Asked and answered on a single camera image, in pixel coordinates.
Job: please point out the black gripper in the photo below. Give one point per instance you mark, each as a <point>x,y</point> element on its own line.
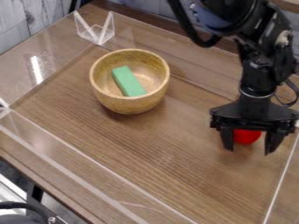
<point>254,113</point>

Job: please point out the red plush fruit green stem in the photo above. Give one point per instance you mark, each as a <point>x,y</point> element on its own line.
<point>245,136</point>

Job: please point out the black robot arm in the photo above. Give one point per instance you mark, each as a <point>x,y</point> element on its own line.
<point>262,31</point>

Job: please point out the wooden bowl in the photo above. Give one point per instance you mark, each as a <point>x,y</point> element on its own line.
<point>151,70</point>

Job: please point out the green rectangular block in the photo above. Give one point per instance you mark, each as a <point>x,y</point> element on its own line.
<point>127,82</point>

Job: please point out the clear acrylic corner bracket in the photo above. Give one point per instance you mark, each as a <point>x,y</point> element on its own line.
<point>98,34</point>

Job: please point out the clear acrylic tray wall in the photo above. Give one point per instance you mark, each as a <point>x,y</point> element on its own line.
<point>98,194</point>

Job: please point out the black metal table frame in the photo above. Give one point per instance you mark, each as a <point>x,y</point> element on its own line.
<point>58,213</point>

